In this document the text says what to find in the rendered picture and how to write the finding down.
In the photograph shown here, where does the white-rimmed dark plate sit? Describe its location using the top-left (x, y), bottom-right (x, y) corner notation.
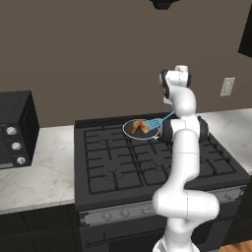
top-left (122, 118), bottom-right (161, 142)

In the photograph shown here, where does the brown roasted chicken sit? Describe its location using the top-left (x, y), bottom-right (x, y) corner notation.
top-left (131, 119), bottom-right (153, 136)

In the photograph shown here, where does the blue spatula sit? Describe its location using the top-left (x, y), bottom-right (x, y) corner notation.
top-left (145, 110), bottom-right (177, 131)

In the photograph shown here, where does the black gas range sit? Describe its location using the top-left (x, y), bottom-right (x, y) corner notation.
top-left (74, 111), bottom-right (252, 252)

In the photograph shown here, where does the black toaster oven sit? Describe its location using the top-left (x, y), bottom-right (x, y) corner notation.
top-left (0, 91), bottom-right (40, 170)

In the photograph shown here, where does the black oven door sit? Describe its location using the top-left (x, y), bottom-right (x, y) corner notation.
top-left (79, 215), bottom-right (238, 252)

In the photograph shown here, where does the black range hood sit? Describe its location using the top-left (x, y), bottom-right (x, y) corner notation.
top-left (150, 0), bottom-right (180, 11)

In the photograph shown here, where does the black base cabinet run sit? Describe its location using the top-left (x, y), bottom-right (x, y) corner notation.
top-left (0, 204), bottom-right (82, 252)

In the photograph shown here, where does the black narrow base cabinet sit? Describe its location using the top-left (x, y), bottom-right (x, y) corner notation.
top-left (221, 188), bottom-right (252, 248)

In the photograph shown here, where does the white wall outlet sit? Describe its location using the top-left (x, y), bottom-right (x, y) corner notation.
top-left (220, 77), bottom-right (236, 97)

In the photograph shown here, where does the black wall cabinet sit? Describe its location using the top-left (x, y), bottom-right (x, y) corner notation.
top-left (237, 2), bottom-right (252, 60)

